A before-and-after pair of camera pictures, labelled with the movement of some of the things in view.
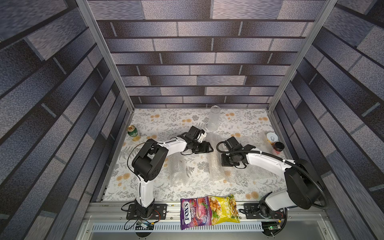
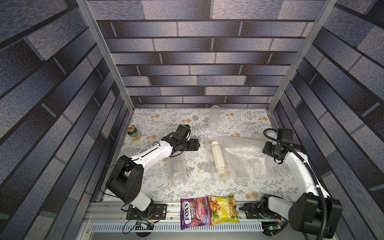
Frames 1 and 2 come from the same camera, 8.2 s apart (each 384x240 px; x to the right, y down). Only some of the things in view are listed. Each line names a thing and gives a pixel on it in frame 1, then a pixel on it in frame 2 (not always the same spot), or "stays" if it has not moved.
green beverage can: (132, 131) stays
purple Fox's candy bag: (195, 212) stays
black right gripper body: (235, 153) → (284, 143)
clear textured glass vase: (213, 119) stays
